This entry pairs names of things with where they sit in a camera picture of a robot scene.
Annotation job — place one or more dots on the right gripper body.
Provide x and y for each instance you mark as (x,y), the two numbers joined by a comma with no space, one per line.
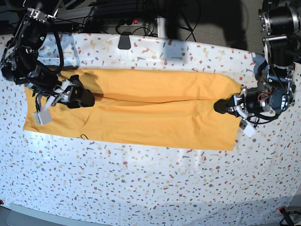
(67,92)

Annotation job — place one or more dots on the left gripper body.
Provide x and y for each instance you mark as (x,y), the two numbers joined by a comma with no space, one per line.
(236,104)

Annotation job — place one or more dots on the yellow T-shirt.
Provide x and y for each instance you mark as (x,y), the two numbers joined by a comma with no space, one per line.
(159,108)

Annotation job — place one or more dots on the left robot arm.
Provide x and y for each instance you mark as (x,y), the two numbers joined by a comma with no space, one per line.
(281,22)

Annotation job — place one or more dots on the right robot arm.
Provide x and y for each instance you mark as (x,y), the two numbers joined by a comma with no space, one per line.
(19,62)

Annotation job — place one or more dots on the black table clamp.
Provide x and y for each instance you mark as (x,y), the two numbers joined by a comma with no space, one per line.
(124,41)

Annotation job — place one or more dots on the terrazzo patterned tablecloth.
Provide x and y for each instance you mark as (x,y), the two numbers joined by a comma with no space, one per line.
(136,185)

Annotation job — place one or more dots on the red clamp bottom right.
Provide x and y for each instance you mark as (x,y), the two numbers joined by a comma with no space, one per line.
(286,220)

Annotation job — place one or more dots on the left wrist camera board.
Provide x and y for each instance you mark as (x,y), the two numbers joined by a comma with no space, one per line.
(249,130)

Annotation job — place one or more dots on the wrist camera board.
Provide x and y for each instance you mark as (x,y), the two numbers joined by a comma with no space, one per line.
(249,130)
(43,117)

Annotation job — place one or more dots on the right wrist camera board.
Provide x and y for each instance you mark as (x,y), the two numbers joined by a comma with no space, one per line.
(43,117)

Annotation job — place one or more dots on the power strip with red switch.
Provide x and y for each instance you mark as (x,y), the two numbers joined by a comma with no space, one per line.
(115,21)

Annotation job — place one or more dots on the white table leg post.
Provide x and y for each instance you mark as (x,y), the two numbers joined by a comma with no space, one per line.
(161,27)

